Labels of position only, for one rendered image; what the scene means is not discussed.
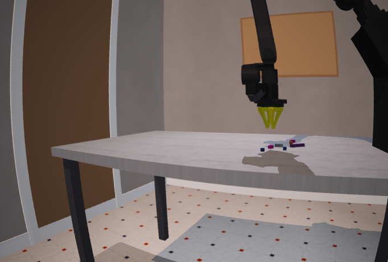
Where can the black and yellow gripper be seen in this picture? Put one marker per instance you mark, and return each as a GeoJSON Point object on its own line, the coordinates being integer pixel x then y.
{"type": "Point", "coordinates": [263, 105]}

